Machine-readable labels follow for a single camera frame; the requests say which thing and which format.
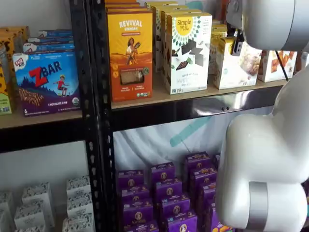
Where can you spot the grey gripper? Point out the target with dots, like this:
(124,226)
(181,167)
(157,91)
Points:
(234,12)

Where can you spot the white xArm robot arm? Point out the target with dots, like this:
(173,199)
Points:
(265,149)

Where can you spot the white box with yellow label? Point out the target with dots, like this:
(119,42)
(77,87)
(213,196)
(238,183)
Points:
(216,32)
(239,70)

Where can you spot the white box with orange crackers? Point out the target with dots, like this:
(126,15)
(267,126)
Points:
(277,70)

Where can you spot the white green Simple Mills box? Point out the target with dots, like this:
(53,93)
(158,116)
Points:
(163,36)
(159,3)
(188,55)
(156,29)

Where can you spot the white box with red print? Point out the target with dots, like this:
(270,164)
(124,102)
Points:
(303,61)

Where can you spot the wooden shelf board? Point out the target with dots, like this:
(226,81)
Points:
(159,94)
(14,119)

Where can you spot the black glossy shelf beam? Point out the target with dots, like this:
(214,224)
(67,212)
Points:
(43,135)
(169,113)

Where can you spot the orange Revival cracker box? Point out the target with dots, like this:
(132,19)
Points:
(130,60)
(120,5)
(125,9)
(118,1)

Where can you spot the purple Annie's box orange label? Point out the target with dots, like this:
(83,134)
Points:
(210,212)
(222,228)
(196,162)
(207,193)
(204,176)

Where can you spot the purple Annie's pasta box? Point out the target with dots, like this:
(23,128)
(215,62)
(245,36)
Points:
(130,178)
(163,172)
(135,194)
(142,228)
(169,189)
(176,205)
(182,223)
(137,212)

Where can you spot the blue Clif Kid Zbar box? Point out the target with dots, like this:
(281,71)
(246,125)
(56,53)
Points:
(55,33)
(50,39)
(48,47)
(48,84)

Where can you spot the white patterned box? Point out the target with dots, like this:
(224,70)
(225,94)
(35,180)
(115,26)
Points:
(6,205)
(29,217)
(79,205)
(78,224)
(29,229)
(78,186)
(36,195)

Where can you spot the yellow box with brown spots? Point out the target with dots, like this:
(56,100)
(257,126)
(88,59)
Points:
(4,96)
(17,36)

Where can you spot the black perforated shelf post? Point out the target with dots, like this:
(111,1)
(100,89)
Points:
(101,120)
(84,96)

